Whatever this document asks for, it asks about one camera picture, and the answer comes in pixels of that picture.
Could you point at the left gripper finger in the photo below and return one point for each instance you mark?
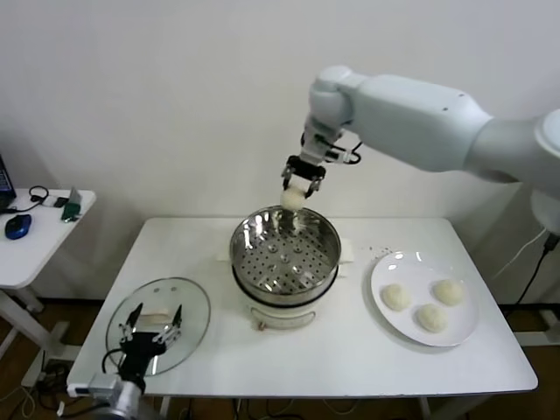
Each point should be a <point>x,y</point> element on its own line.
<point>177,319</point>
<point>135,317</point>

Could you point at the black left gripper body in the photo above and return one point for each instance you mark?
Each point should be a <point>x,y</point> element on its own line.
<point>140,345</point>

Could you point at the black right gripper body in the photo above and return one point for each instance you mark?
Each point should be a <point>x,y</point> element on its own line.
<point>304,170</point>

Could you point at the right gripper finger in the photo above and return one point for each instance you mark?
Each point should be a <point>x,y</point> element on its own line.
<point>287,179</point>
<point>315,186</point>

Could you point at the white steamed baozi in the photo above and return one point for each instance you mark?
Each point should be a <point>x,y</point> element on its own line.
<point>396,297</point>
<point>292,199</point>
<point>447,291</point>
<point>431,318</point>

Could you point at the round glass lid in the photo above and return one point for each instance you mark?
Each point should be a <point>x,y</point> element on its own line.
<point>188,297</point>

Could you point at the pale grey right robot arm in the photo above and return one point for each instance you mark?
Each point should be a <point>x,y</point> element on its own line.
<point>415,118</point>

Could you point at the perforated steel steamer basket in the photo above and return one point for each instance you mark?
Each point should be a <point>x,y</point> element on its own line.
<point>284,262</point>

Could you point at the floor power strip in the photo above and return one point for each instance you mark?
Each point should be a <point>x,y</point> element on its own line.
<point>57,368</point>

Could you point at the scattered dark crumbs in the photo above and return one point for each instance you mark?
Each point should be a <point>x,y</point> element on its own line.
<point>385,249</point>

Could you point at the white electric cooker pot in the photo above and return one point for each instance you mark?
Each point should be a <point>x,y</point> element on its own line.
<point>280,317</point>

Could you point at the green circuit board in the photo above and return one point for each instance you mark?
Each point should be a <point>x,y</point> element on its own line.
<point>72,205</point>

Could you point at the large white plate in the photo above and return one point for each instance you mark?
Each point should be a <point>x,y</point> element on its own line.
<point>415,271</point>

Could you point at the small black device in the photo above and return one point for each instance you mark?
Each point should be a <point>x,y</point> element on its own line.
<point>61,201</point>

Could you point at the small white adapter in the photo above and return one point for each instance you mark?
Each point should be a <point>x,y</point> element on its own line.
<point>51,202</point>

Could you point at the blue computer mouse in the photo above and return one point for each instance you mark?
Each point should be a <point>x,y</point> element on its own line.
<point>18,226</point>

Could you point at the dark laptop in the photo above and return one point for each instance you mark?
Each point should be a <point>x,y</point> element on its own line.
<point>4,188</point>

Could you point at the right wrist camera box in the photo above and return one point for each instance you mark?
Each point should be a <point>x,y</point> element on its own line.
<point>334,154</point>

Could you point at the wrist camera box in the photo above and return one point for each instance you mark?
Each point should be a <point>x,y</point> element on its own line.
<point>102,384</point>
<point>334,154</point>

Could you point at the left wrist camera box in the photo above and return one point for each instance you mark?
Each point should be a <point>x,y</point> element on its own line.
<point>102,384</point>

